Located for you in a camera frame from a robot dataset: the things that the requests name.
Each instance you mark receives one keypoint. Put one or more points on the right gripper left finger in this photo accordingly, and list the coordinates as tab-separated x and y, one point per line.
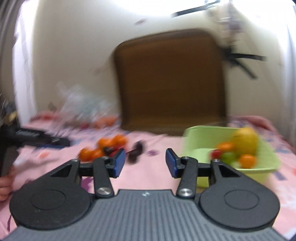
64	195

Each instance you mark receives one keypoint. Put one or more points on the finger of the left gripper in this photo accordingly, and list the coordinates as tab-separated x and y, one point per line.
54	141

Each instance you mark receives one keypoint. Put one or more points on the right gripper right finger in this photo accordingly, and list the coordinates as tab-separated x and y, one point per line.
226	196

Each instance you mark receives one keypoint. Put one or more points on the green tomato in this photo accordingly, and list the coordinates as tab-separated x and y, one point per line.
228	157

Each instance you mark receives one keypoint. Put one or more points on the red cherry tomato front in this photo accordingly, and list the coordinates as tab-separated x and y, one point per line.
216	154

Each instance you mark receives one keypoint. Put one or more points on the dark plum front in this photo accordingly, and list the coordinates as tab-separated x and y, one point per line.
133	156

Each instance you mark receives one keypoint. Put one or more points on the mandarin orange front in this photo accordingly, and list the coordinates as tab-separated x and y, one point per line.
105	143

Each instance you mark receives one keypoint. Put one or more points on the mandarin orange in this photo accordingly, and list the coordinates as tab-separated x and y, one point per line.
105	143
119	140

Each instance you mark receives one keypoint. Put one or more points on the person's left hand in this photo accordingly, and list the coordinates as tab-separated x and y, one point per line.
6	183

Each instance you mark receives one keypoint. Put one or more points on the orange tomato with stem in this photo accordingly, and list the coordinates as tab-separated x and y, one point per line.
85	155

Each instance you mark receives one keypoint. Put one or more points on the clear plastic bag of fruit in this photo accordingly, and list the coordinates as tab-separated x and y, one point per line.
83	109

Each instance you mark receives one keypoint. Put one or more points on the dark tomato centre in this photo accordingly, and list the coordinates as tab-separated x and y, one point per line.
108	150

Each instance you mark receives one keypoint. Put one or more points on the mandarin orange back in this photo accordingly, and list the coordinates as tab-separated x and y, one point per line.
119	140

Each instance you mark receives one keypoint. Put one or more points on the yellow lemon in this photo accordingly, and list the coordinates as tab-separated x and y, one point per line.
245	141

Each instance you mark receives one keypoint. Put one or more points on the green plastic basket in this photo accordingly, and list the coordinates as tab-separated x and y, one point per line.
200	141

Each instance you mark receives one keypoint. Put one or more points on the pink deer print cloth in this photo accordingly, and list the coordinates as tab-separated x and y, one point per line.
150	170

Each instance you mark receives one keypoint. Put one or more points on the brown seat cushion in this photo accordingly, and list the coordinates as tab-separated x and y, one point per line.
170	81

